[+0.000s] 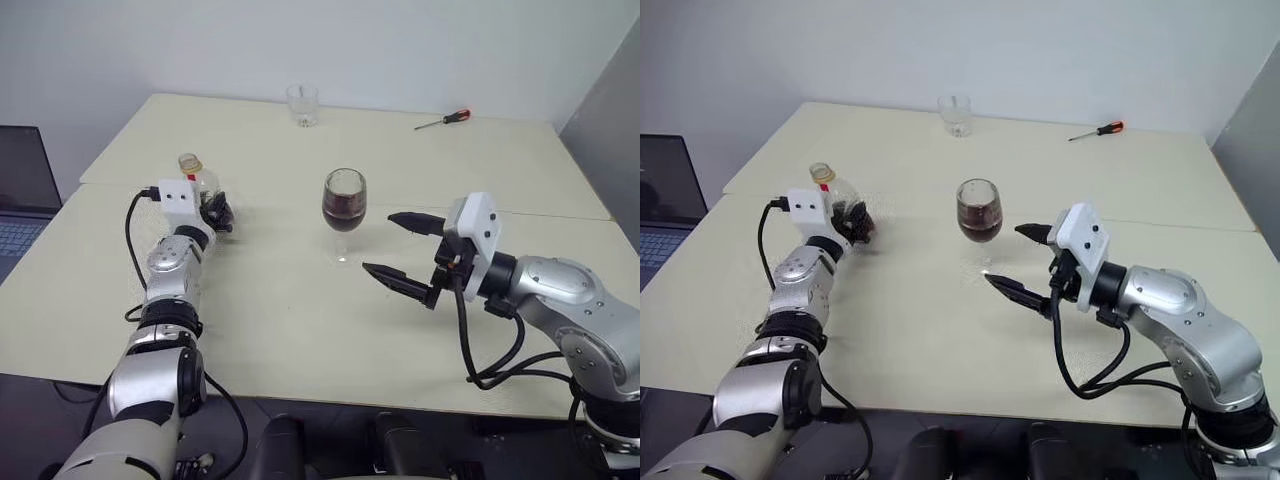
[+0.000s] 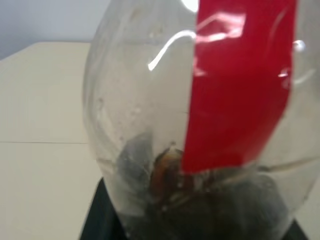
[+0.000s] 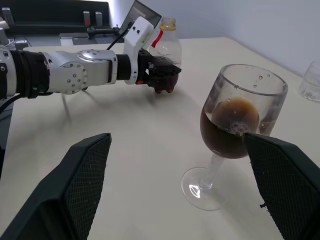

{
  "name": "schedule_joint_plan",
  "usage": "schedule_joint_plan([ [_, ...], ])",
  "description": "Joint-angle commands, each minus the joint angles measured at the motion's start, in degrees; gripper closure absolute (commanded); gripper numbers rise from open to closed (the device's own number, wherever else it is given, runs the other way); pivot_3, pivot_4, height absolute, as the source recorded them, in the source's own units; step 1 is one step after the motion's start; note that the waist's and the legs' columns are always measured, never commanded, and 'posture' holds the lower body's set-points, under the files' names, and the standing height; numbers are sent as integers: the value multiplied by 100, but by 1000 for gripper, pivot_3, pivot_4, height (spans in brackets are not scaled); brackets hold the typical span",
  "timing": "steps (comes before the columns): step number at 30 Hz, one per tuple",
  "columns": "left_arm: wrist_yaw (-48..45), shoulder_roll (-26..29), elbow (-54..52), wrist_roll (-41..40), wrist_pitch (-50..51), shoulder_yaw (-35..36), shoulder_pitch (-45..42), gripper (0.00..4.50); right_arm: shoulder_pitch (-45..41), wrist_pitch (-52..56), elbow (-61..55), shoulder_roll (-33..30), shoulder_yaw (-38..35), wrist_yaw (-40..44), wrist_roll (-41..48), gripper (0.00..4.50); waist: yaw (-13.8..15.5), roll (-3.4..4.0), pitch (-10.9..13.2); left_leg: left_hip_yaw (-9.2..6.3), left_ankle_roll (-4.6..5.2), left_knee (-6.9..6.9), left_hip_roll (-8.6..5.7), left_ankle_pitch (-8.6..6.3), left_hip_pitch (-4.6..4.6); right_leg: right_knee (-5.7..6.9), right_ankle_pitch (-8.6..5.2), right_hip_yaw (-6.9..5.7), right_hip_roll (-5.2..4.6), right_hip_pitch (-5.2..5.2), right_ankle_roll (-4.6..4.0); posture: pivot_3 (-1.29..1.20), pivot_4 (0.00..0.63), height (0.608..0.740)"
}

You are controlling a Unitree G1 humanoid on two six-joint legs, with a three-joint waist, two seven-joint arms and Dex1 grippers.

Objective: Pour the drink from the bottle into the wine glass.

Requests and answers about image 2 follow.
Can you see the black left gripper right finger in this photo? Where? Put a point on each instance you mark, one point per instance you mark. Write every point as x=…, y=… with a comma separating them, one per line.
x=306, y=232

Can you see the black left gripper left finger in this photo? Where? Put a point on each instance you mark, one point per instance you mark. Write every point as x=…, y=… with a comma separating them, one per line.
x=100, y=217

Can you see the clear bottle with red label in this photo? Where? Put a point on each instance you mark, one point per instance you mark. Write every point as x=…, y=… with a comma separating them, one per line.
x=225, y=87

